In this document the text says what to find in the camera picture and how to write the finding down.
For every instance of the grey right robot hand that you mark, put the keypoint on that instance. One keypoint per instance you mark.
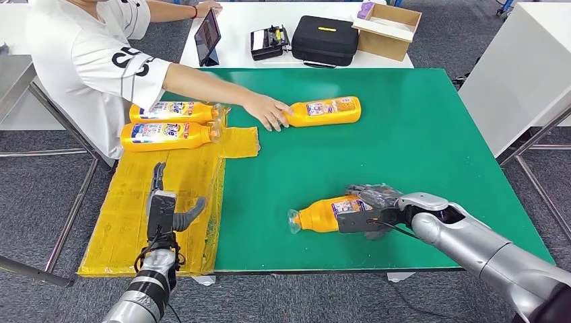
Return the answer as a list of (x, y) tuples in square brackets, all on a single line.
[(379, 196)]

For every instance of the person's right hand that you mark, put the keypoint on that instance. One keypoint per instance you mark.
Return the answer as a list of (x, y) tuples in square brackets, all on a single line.
[(265, 111)]

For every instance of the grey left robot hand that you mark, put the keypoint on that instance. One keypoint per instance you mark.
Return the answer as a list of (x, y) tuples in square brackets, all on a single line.
[(159, 178)]

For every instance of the person's left hand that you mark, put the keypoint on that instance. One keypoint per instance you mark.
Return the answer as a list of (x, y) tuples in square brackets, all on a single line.
[(209, 9)]

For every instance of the orange detergent bottle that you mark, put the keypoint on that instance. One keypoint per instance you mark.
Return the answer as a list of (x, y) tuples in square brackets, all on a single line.
[(201, 117), (325, 118), (156, 146), (316, 218)]

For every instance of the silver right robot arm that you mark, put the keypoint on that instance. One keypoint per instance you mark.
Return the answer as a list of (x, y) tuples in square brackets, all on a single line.
[(481, 254)]

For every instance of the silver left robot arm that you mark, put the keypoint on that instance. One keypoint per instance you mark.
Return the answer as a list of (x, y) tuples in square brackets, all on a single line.
[(147, 285)]

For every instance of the black tablet on stand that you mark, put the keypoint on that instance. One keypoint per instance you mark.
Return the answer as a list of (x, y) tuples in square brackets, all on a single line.
[(207, 38)]

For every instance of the yellow taped plastic sheet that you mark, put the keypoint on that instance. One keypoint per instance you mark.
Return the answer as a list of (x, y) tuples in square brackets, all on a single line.
[(192, 214)]

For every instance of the black remote controller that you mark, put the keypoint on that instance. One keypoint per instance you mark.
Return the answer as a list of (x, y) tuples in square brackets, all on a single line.
[(270, 43)]

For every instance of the white table support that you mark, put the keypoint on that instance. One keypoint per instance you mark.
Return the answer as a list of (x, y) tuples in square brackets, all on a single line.
[(204, 280), (400, 277)]

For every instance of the black carrying case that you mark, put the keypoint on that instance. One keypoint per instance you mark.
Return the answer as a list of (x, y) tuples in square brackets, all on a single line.
[(325, 42)]

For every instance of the person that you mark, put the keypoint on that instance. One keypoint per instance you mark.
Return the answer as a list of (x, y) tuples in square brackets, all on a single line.
[(89, 71)]

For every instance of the brown cardboard box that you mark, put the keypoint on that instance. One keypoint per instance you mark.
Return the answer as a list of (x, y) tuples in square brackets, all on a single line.
[(383, 44)]

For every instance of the purple packet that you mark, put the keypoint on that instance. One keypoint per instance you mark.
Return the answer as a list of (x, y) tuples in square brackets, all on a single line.
[(366, 10)]

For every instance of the white cabinet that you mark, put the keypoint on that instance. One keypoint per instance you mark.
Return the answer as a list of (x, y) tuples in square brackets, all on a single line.
[(522, 67)]

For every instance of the blue metal leg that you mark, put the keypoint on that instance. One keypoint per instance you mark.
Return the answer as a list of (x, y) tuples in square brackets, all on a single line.
[(504, 6)]

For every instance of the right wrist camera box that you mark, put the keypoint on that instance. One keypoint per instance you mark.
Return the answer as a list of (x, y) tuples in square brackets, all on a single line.
[(357, 222)]

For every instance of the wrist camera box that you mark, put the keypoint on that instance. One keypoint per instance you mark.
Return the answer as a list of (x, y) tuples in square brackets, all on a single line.
[(160, 214), (357, 222)]

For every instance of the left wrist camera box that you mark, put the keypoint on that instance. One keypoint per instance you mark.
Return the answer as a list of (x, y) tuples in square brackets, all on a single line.
[(160, 214)]

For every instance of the grey metal tube frame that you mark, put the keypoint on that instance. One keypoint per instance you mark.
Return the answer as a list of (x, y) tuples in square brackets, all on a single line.
[(27, 271)]

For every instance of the grey metal table frame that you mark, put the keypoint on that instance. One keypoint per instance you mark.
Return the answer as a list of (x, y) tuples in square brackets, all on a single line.
[(553, 126)]

